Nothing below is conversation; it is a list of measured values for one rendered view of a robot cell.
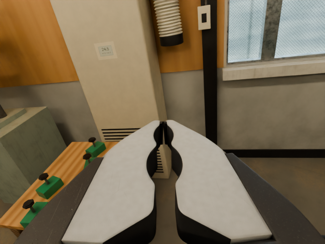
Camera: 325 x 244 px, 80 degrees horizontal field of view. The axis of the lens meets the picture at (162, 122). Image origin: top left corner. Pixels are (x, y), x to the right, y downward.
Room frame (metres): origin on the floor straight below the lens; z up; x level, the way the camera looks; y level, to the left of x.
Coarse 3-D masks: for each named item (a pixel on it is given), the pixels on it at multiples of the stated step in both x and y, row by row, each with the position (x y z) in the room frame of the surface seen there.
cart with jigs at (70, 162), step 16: (80, 144) 1.20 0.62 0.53; (96, 144) 1.09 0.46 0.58; (112, 144) 1.13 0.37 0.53; (64, 160) 1.04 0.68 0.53; (80, 160) 1.01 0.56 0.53; (48, 176) 0.91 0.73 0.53; (64, 176) 0.89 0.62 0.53; (32, 192) 0.80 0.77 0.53; (48, 192) 0.75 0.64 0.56; (16, 208) 0.71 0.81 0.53; (32, 208) 0.62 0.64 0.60; (0, 224) 0.62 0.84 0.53; (16, 224) 0.61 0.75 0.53
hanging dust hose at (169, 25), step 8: (160, 0) 1.31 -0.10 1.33; (168, 0) 1.31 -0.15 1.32; (176, 0) 1.33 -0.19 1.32; (160, 8) 1.31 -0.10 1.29; (168, 8) 1.31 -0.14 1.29; (176, 8) 1.32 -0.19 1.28; (160, 16) 1.34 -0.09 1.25; (168, 16) 1.30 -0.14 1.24; (176, 16) 1.33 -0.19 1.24; (160, 24) 1.33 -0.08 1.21; (168, 24) 1.31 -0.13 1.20; (176, 24) 1.31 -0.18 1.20; (160, 32) 1.35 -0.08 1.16; (168, 32) 1.30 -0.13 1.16; (176, 32) 1.31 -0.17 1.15; (160, 40) 1.36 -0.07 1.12; (168, 40) 1.30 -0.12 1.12; (176, 40) 1.30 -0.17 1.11
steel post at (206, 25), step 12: (204, 0) 1.34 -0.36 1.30; (216, 0) 1.34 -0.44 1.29; (204, 12) 1.33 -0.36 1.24; (216, 12) 1.34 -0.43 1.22; (204, 24) 1.33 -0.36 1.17; (216, 24) 1.34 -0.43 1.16; (204, 36) 1.36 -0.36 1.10; (216, 36) 1.34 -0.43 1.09; (204, 48) 1.36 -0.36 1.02; (216, 48) 1.34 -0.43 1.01; (204, 60) 1.36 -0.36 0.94; (216, 60) 1.34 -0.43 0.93; (204, 72) 1.36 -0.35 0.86; (216, 72) 1.34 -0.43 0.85; (204, 84) 1.36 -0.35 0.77; (216, 84) 1.34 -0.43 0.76; (204, 96) 1.36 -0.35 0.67; (216, 96) 1.34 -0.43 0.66; (216, 108) 1.34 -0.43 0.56; (216, 120) 1.34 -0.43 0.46; (216, 132) 1.34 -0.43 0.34; (216, 144) 1.34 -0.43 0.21
